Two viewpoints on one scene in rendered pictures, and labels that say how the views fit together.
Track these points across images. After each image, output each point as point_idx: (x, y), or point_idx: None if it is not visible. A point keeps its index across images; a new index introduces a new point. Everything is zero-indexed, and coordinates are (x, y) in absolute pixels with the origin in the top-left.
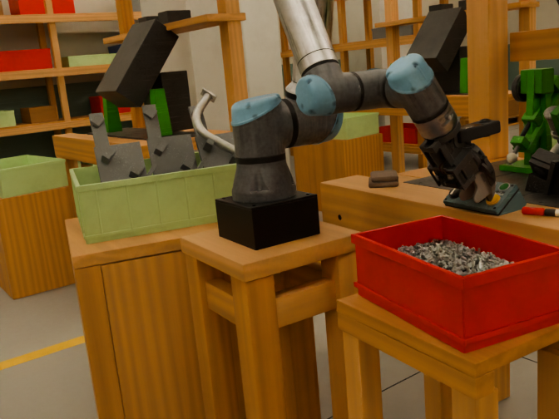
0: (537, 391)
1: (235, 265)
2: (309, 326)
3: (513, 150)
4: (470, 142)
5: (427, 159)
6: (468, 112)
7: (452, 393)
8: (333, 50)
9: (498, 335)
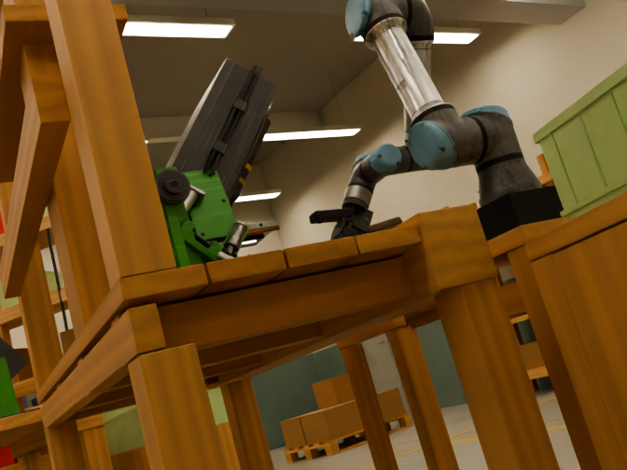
0: (369, 369)
1: None
2: (549, 375)
3: (225, 257)
4: (337, 222)
5: (369, 222)
6: (154, 177)
7: (416, 332)
8: (404, 129)
9: None
